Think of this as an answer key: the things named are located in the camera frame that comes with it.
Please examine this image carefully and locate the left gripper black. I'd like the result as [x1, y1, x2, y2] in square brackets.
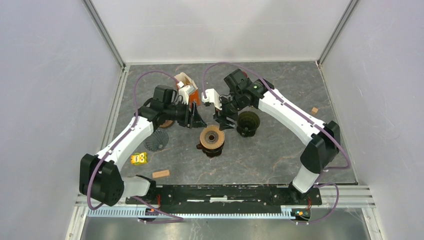
[164, 99, 207, 129]

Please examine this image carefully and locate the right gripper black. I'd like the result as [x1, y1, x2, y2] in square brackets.
[213, 92, 246, 132]

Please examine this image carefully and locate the light orange wooden ring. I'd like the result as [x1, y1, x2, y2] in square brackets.
[199, 125, 226, 151]

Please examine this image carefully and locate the clear glass dripper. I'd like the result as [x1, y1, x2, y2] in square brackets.
[199, 125, 225, 149]

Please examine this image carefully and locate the brown glass dripper cup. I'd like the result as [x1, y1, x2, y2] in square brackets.
[196, 143, 224, 158]

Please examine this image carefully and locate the orange coffee filter box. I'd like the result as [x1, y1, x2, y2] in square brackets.
[174, 72, 201, 106]

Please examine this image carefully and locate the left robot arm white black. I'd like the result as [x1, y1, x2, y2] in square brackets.
[79, 85, 206, 206]

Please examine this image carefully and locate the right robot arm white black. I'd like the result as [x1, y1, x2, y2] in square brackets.
[201, 68, 341, 204]

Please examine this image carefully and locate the green glass dripper cup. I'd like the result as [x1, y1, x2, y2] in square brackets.
[236, 111, 260, 138]

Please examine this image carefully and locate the grey ribbed dripper cone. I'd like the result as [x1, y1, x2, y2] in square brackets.
[144, 129, 169, 152]

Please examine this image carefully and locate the flat wooden block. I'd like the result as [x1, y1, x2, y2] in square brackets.
[152, 169, 171, 179]

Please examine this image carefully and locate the yellow green toy figure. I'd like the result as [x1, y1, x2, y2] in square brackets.
[130, 152, 148, 166]

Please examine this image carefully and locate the small wooden cube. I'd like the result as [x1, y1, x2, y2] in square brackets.
[310, 107, 319, 116]

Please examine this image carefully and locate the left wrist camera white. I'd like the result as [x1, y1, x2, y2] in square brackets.
[177, 81, 196, 105]

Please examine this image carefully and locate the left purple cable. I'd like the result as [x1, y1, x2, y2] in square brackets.
[86, 70, 185, 224]

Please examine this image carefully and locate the purple cable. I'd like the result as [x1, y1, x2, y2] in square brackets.
[86, 70, 185, 224]
[202, 62, 351, 225]

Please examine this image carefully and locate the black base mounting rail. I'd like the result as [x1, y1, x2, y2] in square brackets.
[142, 184, 323, 214]

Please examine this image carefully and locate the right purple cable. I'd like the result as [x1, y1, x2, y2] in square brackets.
[202, 62, 351, 225]

